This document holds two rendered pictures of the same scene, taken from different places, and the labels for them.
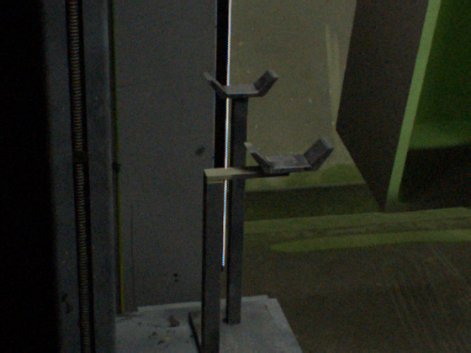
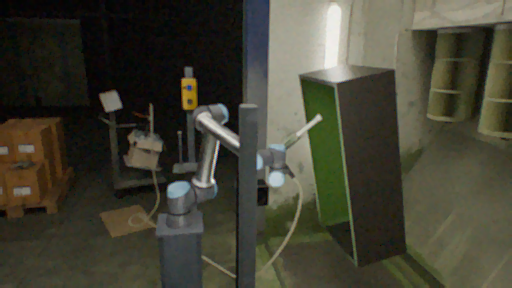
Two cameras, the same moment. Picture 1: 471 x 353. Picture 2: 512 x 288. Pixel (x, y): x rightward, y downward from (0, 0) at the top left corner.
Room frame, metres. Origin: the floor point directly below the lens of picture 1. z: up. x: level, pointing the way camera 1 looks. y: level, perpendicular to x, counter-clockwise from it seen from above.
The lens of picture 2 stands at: (1.58, -2.90, 1.79)
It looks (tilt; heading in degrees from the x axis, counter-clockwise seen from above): 15 degrees down; 92
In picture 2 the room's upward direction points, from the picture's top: 1 degrees clockwise
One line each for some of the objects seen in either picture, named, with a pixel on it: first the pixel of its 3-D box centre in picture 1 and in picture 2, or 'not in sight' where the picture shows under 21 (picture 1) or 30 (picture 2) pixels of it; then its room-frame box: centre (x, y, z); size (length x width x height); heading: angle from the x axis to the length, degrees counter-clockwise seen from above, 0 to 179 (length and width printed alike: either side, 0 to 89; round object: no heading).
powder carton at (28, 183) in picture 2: not in sight; (27, 182); (-1.07, 0.69, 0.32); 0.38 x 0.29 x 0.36; 110
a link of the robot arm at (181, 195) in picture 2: not in sight; (180, 196); (1.00, -0.73, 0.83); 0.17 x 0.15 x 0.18; 44
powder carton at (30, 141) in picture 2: not in sight; (34, 142); (-1.18, 1.05, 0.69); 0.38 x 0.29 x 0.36; 105
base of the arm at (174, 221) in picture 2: not in sight; (179, 215); (0.99, -0.73, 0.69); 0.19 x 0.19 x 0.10
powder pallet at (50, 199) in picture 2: not in sight; (30, 190); (-1.32, 1.04, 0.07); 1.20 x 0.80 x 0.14; 110
